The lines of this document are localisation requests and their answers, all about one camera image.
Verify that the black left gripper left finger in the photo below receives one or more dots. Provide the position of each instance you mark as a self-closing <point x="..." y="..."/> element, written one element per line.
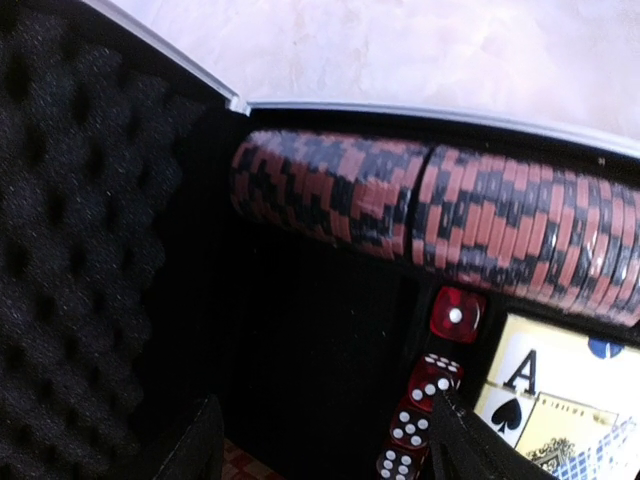
<point x="198" y="450"/>

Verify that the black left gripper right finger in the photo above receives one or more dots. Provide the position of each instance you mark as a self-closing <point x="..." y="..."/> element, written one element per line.
<point x="462" y="446"/>

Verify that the blue playing card deck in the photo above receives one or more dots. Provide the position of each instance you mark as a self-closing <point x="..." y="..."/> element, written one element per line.
<point x="565" y="401"/>

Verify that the aluminium poker case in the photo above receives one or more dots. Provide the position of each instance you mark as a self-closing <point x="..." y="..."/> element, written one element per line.
<point x="131" y="287"/>

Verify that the left poker chip row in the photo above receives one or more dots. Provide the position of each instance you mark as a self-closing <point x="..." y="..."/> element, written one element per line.
<point x="239" y="465"/>

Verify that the poker chip row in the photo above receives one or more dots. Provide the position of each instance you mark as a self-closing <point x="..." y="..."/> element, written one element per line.
<point x="239" y="465"/>
<point x="553" y="236"/>

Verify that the red dice row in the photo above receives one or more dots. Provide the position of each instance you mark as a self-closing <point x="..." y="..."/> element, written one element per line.
<point x="447" y="321"/>

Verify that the right poker chip row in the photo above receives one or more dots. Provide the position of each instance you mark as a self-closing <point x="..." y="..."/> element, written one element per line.
<point x="553" y="236"/>

